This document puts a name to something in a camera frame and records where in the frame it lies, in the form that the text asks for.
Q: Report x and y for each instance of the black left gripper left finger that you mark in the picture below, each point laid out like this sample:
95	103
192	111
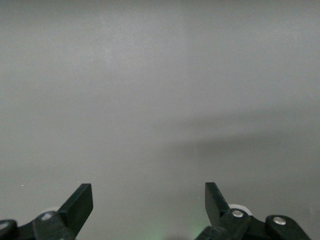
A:
78	207

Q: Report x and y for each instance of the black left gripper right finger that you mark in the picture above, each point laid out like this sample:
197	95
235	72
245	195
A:
215	205

